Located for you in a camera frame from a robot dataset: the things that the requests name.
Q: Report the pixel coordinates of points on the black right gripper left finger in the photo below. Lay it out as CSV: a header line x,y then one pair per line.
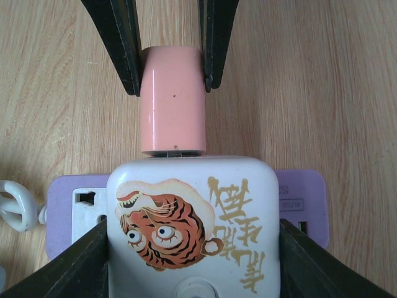
x,y
80,271

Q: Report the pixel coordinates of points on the pink charger plug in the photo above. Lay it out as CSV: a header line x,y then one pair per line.
x,y
172,100

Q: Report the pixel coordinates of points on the purple power strip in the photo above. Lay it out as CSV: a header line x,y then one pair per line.
x,y
76,203

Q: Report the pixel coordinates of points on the white tiger cube socket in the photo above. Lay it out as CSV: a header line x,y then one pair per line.
x,y
204,226

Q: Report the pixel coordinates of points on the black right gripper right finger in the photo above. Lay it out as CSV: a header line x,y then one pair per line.
x,y
308,270

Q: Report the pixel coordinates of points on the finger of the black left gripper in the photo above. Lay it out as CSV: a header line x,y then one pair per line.
x,y
216,19
117,25

